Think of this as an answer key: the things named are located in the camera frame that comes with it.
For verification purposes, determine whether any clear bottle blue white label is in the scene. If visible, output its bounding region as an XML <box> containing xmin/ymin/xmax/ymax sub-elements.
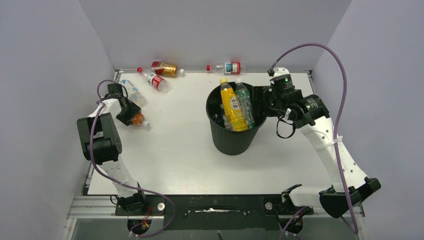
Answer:
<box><xmin>120</xmin><ymin>79</ymin><xmax>147</xmax><ymax>108</ymax></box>

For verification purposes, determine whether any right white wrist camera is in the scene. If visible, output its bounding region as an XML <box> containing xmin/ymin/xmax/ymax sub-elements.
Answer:
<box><xmin>267</xmin><ymin>67</ymin><xmax>291</xmax><ymax>79</ymax></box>

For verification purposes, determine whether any black plastic waste bin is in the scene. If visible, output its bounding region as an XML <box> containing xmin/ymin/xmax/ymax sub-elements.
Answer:
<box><xmin>205</xmin><ymin>79</ymin><xmax>267</xmax><ymax>156</ymax></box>

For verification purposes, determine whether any green label water bottle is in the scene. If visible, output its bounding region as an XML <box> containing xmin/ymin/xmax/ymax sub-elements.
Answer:
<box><xmin>220</xmin><ymin>104</ymin><xmax>231</xmax><ymax>130</ymax></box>

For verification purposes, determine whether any clear bottle red blue label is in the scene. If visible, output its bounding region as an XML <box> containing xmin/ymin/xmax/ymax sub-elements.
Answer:
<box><xmin>206</xmin><ymin>62</ymin><xmax>246</xmax><ymax>75</ymax></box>

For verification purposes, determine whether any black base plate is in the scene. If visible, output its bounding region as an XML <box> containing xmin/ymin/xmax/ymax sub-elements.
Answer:
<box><xmin>115</xmin><ymin>194</ymin><xmax>314</xmax><ymax>234</ymax></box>

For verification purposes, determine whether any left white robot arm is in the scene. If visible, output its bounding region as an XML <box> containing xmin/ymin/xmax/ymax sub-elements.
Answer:
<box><xmin>77</xmin><ymin>80</ymin><xmax>151</xmax><ymax>214</ymax></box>

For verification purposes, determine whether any gold red tea bottle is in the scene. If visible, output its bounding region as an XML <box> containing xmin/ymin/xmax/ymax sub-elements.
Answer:
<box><xmin>151</xmin><ymin>61</ymin><xmax>185</xmax><ymax>78</ymax></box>

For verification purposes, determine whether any yellow honey pomelo drink bottle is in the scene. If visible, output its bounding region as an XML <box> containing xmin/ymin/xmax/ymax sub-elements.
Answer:
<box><xmin>219</xmin><ymin>78</ymin><xmax>249</xmax><ymax>132</ymax></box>

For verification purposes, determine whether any dark green jasmine tea bottle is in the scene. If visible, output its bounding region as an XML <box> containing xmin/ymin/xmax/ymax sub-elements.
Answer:
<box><xmin>235</xmin><ymin>78</ymin><xmax>256</xmax><ymax>129</ymax></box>

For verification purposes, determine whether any orange drink bottle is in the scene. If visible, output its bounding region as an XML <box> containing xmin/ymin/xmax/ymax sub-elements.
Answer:
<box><xmin>130</xmin><ymin>112</ymin><xmax>151</xmax><ymax>130</ymax></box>

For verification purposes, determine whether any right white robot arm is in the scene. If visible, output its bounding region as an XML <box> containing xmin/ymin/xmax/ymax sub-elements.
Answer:
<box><xmin>252</xmin><ymin>74</ymin><xmax>381</xmax><ymax>219</ymax></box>

